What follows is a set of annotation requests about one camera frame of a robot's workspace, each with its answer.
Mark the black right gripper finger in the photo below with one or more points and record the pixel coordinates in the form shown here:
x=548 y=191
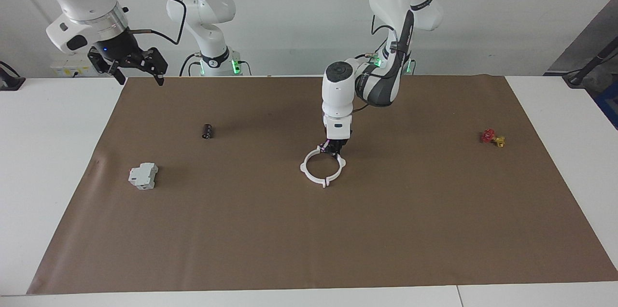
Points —
x=160 y=78
x=119 y=76

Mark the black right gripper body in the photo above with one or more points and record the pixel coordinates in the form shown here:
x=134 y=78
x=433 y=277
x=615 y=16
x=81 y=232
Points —
x=118 y=51

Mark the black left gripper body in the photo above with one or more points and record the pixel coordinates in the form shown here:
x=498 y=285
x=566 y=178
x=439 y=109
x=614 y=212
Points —
x=338 y=144

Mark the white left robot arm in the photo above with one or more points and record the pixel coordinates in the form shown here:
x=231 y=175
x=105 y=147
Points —
x=338 y=90

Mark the white power strip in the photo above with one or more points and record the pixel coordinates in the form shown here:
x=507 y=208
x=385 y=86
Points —
x=63 y=71

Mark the black cylindrical capacitor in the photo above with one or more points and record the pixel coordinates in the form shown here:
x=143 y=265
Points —
x=208 y=131

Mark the brown paper mat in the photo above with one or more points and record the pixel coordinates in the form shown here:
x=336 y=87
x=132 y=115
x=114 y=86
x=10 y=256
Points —
x=309 y=230

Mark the grey circuit breaker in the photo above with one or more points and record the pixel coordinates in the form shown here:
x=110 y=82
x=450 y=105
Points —
x=142 y=176

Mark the black clamp base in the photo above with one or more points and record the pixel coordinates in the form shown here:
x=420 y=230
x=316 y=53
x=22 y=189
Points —
x=9 y=82

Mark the red and yellow valve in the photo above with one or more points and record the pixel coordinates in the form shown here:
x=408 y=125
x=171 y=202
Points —
x=488 y=136

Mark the black stand with pole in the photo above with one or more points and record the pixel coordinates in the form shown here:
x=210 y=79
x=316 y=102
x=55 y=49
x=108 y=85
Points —
x=574 y=79

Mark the blue crate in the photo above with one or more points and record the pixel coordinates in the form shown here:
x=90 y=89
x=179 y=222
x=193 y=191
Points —
x=610 y=104

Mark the dark grey panel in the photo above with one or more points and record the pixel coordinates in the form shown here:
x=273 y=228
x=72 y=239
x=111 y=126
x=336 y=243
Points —
x=603 y=32

